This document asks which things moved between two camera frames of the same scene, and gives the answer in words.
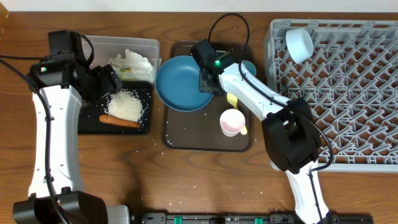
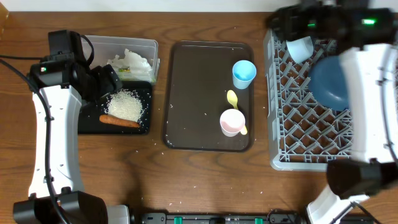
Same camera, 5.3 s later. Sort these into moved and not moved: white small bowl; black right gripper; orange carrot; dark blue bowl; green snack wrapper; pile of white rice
Moved: dark blue bowl; black right gripper
Not moved: white small bowl; orange carrot; pile of white rice; green snack wrapper
